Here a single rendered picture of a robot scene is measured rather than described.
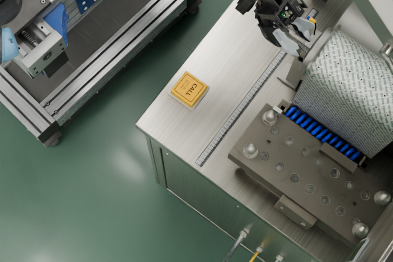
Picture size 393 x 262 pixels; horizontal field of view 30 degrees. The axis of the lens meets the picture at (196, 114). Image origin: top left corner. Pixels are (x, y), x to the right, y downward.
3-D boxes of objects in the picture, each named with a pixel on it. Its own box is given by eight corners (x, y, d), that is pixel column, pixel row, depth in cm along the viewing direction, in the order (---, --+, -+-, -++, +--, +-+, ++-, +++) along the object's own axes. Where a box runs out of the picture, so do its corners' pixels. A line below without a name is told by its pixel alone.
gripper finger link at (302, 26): (323, 44, 158) (296, 20, 153) (305, 41, 162) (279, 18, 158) (330, 31, 158) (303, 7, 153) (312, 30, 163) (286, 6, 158)
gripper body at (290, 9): (289, 35, 150) (256, -5, 144) (264, 32, 157) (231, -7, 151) (310, 8, 152) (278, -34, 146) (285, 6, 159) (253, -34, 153)
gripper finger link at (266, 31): (276, 51, 157) (257, 19, 153) (272, 51, 158) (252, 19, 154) (290, 37, 158) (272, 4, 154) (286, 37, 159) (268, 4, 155)
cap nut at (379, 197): (379, 188, 176) (384, 185, 172) (392, 197, 176) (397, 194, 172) (371, 200, 176) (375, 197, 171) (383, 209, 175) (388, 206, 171)
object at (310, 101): (292, 102, 183) (303, 79, 165) (371, 157, 179) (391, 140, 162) (291, 103, 183) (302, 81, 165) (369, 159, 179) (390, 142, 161)
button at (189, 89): (186, 73, 197) (186, 70, 195) (207, 88, 196) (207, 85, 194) (170, 93, 196) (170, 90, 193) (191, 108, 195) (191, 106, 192)
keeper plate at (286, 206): (278, 200, 187) (283, 193, 177) (310, 224, 186) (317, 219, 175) (272, 208, 187) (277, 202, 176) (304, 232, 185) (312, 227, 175)
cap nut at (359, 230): (357, 220, 174) (361, 217, 170) (370, 229, 174) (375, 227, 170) (348, 232, 174) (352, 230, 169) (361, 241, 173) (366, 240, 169)
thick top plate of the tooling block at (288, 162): (264, 109, 187) (266, 102, 182) (395, 202, 182) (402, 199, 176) (227, 157, 184) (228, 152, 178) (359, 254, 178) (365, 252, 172)
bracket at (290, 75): (285, 62, 198) (302, 19, 169) (304, 76, 197) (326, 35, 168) (274, 76, 197) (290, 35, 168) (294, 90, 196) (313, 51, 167)
